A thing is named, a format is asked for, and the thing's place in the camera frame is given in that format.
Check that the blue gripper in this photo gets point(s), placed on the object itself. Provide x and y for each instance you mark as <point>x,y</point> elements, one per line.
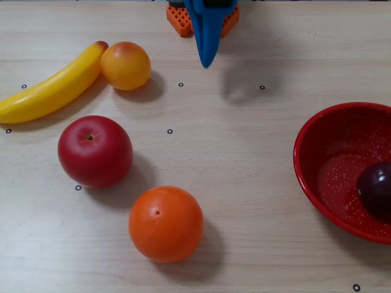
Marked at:
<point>208,27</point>

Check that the dark purple plum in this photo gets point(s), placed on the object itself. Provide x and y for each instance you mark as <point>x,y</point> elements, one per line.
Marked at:
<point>377,189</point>

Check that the orange robot base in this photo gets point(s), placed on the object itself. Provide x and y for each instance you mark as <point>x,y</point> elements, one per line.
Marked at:
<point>180,19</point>

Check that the red speckled bowl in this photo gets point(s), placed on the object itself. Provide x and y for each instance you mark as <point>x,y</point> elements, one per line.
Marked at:
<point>330,171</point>

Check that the black round knob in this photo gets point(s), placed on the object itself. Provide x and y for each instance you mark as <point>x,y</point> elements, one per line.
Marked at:
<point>175,3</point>

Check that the yellow orange round fruit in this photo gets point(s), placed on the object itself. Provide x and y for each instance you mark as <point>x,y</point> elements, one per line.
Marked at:
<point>126,66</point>

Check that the red plastic apple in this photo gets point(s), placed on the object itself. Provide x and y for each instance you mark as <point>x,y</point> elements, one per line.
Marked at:
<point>95,152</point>

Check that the yellow plastic banana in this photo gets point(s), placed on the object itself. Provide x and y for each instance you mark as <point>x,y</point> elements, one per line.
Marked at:
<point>49,90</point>

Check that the orange plastic orange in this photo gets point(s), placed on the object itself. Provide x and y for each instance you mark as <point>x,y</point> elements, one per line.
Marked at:
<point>165,224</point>

